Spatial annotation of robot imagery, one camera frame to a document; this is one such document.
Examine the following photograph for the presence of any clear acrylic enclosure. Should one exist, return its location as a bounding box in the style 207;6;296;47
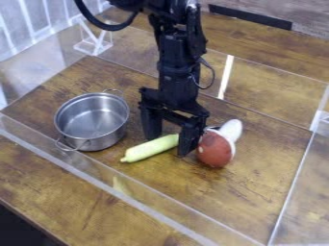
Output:
0;18;329;246

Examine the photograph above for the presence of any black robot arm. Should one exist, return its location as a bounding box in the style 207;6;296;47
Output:
108;0;210;157

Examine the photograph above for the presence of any red plush mushroom toy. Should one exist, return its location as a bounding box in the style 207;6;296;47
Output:
196;119;243;168

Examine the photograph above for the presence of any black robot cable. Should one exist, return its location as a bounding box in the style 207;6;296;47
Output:
73;0;216;91

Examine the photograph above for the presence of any stainless steel pot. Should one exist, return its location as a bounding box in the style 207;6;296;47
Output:
53;88;129;152

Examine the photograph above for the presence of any black bar on table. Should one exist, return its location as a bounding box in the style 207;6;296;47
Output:
208;4;292;31

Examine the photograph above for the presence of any clear acrylic triangle bracket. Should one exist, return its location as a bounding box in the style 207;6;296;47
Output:
73;19;113;56

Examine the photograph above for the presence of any green handled metal spoon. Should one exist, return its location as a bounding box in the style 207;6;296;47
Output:
120;134;179;162

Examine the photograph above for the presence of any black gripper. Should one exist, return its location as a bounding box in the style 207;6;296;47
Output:
139;72;210;157

